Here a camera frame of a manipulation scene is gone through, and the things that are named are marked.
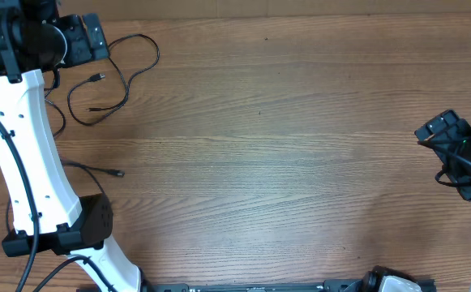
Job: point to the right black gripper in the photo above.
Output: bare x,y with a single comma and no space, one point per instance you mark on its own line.
456,130

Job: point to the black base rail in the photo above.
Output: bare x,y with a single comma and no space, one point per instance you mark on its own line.
378,279

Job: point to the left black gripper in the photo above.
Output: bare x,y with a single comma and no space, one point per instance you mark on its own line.
77,29

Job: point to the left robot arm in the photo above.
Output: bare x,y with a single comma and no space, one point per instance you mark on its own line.
47,214

